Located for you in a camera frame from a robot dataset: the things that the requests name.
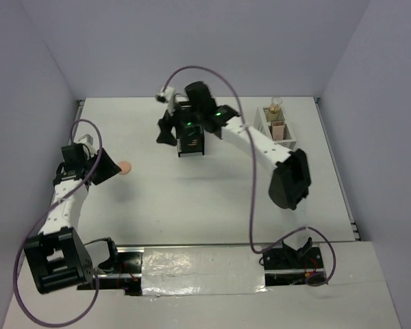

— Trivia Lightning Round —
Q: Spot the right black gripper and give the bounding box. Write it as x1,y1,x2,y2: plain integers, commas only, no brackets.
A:
155,97,202,147

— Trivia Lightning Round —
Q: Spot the gold liquid foundation bottle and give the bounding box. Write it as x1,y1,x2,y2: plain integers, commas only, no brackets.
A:
269,97,282,114

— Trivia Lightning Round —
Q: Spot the pink palette case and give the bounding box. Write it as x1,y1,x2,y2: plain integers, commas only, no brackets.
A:
271,121,286,141

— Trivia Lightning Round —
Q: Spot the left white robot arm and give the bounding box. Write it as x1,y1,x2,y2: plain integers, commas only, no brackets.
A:
23,135,121,294

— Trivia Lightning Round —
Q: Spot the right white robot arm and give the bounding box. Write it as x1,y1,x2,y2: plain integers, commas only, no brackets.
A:
155,82,312,268

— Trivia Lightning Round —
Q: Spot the peach sponge near left gripper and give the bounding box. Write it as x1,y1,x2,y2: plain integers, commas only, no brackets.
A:
117,161,132,175

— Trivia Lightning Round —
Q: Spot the black slotted organizer box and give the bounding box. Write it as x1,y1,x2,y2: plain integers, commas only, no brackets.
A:
175,101,205,158

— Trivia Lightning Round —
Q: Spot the white slotted organizer box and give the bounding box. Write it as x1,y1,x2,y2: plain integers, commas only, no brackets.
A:
253,107,297,149

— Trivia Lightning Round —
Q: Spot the silver taped panel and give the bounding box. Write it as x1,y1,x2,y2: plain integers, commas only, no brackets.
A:
141,247,266,296

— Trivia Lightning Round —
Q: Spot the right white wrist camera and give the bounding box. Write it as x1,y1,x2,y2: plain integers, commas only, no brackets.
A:
155,86,175,116

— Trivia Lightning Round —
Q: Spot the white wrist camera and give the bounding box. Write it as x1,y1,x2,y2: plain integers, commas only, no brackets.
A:
75,134,93,146
155,86,175,116

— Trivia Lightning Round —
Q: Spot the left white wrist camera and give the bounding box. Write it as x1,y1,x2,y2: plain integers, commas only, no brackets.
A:
75,134,93,146

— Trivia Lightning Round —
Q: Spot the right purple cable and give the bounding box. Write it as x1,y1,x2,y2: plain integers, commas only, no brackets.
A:
162,66,336,287

